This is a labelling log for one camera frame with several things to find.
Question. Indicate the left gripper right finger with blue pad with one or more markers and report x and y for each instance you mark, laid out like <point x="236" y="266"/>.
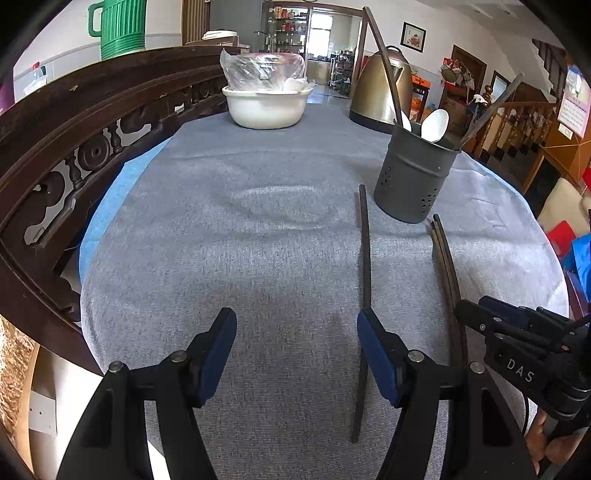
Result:
<point x="387" y="356"/>

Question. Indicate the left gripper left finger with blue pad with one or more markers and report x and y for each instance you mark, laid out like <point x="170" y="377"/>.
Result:
<point x="208" y="354"/>

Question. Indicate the dark wooden chopstick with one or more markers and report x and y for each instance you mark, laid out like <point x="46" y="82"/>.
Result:
<point x="450" y="276"/>
<point x="441" y="281"/>
<point x="389" y="69"/>
<point x="490" y="111"/>
<point x="361" y="391"/>

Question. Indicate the large white plastic spoon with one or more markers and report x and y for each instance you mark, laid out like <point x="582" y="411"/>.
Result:
<point x="435" y="126"/>

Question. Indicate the person right hand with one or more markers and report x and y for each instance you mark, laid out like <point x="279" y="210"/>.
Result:
<point x="557" y="451"/>

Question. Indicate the grey table cloth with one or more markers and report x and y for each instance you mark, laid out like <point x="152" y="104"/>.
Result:
<point x="267" y="223"/>

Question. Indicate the dark grey utensil holder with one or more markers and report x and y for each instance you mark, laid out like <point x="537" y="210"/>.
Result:
<point x="413" y="174"/>

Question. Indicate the gold electric kettle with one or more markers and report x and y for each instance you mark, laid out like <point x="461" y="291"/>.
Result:
<point x="372" y="104"/>

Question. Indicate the dark carved wooden chair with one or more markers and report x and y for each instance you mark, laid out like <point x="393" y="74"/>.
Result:
<point x="61" y="149"/>

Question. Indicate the white bowl with plastic wrap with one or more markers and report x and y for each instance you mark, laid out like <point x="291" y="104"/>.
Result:
<point x="265" y="91"/>

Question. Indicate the grey refrigerator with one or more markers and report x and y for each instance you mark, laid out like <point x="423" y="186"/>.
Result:
<point x="242" y="16"/>

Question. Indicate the green thermos jug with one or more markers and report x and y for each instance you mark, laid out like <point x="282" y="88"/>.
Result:
<point x="119" y="25"/>

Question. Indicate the framed wall picture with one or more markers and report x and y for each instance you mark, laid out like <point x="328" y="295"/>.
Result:
<point x="413" y="37"/>

